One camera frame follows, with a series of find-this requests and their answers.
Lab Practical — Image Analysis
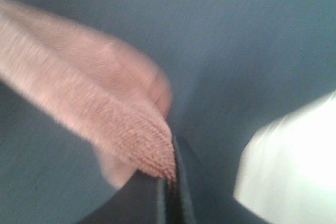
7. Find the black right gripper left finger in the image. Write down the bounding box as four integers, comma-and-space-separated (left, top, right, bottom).
78, 171, 166, 224

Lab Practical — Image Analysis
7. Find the black fabric table mat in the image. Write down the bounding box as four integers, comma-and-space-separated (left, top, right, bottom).
1, 0, 335, 223

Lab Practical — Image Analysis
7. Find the brown microfibre towel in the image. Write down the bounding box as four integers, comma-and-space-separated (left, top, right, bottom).
1, 0, 176, 187

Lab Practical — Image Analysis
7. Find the white plastic storage basket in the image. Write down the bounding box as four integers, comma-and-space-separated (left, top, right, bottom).
233, 92, 335, 223

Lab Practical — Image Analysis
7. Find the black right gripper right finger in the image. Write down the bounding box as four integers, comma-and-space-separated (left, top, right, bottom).
165, 136, 197, 224

